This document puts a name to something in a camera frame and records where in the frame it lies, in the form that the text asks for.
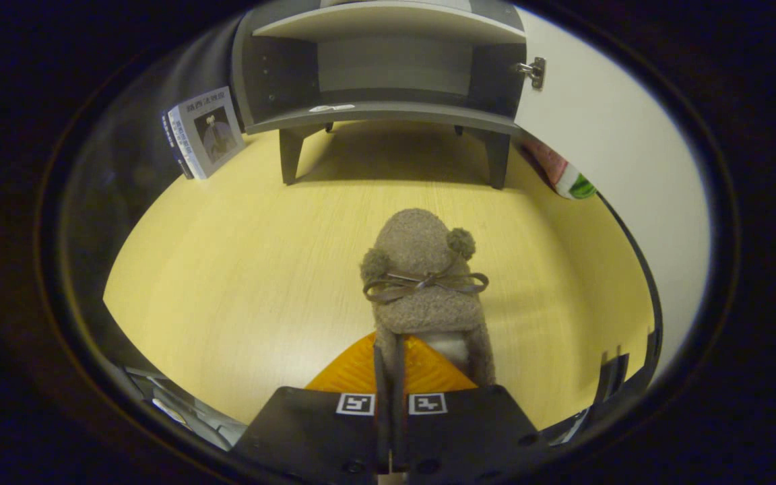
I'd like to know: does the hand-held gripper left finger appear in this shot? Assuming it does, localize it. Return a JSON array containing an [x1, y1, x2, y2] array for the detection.
[[228, 330, 393, 485]]

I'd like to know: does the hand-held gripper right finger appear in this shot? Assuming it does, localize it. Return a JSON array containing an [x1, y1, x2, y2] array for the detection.
[[392, 334, 552, 485]]

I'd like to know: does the brown fuzzy shoe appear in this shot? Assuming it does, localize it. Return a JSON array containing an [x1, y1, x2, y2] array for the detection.
[[360, 207, 498, 405]]

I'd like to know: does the white shoe cabinet door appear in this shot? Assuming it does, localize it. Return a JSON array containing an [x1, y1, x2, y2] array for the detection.
[[513, 7, 712, 405]]

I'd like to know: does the metal door hinge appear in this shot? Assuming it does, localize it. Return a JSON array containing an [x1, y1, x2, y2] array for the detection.
[[513, 57, 547, 91]]

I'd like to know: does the watermelon slice toy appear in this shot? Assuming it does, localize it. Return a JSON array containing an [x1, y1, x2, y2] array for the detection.
[[526, 138, 597, 201]]

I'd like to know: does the dark cover book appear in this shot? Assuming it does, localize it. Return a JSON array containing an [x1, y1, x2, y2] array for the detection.
[[161, 111, 195, 181]]

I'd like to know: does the black backdrop cloth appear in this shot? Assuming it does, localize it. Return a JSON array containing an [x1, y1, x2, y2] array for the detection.
[[58, 13, 240, 378]]

